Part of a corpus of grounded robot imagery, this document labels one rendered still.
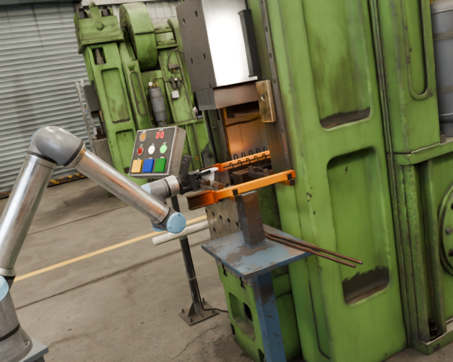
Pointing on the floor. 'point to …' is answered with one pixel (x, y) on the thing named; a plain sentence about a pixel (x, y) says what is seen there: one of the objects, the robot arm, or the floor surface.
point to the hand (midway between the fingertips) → (214, 167)
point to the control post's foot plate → (189, 315)
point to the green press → (136, 83)
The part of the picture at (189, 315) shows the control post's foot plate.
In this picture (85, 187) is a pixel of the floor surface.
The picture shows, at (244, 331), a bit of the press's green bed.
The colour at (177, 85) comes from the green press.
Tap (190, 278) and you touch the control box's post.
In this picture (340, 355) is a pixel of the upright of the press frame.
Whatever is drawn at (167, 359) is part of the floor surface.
